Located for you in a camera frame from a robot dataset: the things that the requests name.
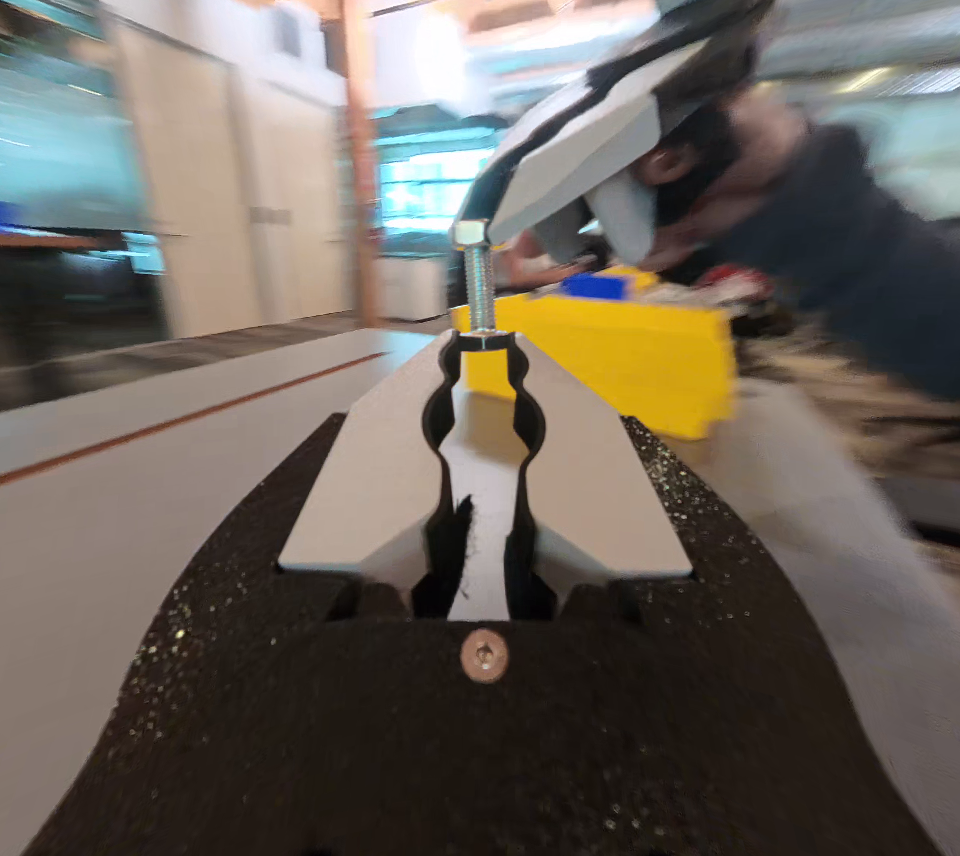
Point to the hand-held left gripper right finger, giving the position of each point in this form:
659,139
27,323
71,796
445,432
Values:
600,496

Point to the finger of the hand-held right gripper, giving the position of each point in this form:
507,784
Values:
577,150
645,74

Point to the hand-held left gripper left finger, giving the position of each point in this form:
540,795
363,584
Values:
360,496

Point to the yellow plastic bin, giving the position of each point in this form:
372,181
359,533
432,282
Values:
637,361

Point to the silver hex bolt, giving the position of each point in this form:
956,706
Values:
478,286

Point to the silver hex nut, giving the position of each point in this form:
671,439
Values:
486,342

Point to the person's right hand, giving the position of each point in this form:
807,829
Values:
772,143

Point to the small blue box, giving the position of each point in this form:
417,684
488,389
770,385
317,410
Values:
596,287

